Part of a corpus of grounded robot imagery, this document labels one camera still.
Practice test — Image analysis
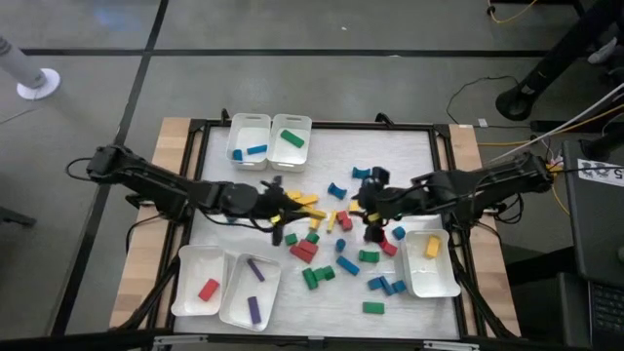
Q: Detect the yellow floor cable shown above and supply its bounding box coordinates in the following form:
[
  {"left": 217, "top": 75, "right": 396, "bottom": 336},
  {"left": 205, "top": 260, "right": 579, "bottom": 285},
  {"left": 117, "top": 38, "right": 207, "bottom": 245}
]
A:
[{"left": 486, "top": 0, "right": 539, "bottom": 25}]

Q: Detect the silver bracket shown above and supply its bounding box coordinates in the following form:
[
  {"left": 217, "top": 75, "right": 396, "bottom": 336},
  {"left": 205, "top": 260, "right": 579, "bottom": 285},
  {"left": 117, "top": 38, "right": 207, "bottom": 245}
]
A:
[
  {"left": 422, "top": 339, "right": 482, "bottom": 351},
  {"left": 152, "top": 333, "right": 210, "bottom": 351}
]

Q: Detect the black floor cable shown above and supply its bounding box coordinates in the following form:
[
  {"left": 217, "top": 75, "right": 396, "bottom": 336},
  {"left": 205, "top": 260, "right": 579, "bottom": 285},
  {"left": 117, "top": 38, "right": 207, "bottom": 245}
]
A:
[{"left": 445, "top": 74, "right": 535, "bottom": 131}]

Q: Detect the wooden table side panel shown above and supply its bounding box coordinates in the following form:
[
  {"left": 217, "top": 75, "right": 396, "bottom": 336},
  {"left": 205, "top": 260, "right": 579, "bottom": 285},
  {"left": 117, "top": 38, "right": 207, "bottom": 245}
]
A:
[
  {"left": 107, "top": 116, "right": 196, "bottom": 331},
  {"left": 447, "top": 124, "right": 522, "bottom": 337}
]

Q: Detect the white cable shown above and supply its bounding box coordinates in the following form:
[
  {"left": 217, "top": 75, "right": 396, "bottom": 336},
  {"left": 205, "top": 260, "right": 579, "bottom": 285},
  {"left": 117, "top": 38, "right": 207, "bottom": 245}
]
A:
[{"left": 487, "top": 81, "right": 624, "bottom": 165}]

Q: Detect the black power strip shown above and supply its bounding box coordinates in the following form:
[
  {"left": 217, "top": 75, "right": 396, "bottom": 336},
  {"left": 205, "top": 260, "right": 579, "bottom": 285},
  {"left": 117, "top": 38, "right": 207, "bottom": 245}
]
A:
[{"left": 529, "top": 119, "right": 569, "bottom": 134}]

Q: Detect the black stand pole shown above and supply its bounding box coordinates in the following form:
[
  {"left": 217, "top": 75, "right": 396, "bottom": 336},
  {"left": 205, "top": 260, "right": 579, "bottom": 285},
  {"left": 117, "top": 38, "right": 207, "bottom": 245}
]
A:
[{"left": 494, "top": 0, "right": 624, "bottom": 123}]

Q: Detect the green cylinder block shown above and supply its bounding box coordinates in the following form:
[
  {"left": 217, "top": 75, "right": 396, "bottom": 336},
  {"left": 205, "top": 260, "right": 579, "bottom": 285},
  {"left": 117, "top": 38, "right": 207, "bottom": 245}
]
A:
[{"left": 301, "top": 267, "right": 320, "bottom": 292}]

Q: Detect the black keyboard device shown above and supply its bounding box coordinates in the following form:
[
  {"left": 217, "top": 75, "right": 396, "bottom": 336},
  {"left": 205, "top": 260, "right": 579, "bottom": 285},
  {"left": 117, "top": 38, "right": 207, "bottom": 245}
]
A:
[{"left": 586, "top": 281, "right": 624, "bottom": 351}]

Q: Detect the white label sheet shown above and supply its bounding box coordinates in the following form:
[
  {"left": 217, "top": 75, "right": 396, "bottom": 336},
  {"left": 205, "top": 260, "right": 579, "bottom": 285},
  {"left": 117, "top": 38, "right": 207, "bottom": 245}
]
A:
[{"left": 576, "top": 158, "right": 624, "bottom": 187}]

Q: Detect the white plastic bin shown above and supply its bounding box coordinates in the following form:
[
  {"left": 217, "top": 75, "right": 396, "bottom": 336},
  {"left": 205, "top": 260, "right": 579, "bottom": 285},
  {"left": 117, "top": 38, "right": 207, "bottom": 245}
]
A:
[
  {"left": 170, "top": 244, "right": 229, "bottom": 317},
  {"left": 267, "top": 113, "right": 314, "bottom": 174},
  {"left": 225, "top": 112, "right": 273, "bottom": 172},
  {"left": 217, "top": 252, "right": 283, "bottom": 332},
  {"left": 393, "top": 228, "right": 462, "bottom": 299}
]

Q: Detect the purple bar block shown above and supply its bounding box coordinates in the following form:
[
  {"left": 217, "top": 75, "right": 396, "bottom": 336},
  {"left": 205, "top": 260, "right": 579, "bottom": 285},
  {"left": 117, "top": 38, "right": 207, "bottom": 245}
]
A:
[
  {"left": 247, "top": 295, "right": 263, "bottom": 326},
  {"left": 245, "top": 257, "right": 267, "bottom": 284}
]

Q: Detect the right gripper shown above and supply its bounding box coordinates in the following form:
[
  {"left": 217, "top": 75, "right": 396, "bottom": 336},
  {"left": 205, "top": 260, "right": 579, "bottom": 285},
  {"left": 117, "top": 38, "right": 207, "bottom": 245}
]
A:
[{"left": 353, "top": 166, "right": 406, "bottom": 244}]

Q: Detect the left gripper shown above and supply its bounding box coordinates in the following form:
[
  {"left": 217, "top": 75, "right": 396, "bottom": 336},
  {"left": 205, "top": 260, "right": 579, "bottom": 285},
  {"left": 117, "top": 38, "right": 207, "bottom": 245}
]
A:
[{"left": 257, "top": 174, "right": 303, "bottom": 248}]

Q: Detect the black equipment case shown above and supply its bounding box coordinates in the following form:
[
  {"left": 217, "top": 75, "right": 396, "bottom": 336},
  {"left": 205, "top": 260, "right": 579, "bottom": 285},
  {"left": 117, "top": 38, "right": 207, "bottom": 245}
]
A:
[{"left": 562, "top": 139, "right": 624, "bottom": 289}]

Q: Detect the person's foot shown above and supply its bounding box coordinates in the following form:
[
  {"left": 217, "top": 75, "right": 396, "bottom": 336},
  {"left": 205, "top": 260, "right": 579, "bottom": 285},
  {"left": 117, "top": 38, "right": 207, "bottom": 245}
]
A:
[{"left": 586, "top": 36, "right": 621, "bottom": 65}]

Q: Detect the black cable bundle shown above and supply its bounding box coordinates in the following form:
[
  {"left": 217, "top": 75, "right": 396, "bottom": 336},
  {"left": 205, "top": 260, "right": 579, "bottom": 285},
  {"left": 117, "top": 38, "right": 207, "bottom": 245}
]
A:
[
  {"left": 448, "top": 228, "right": 521, "bottom": 338},
  {"left": 114, "top": 255, "right": 182, "bottom": 332}
]

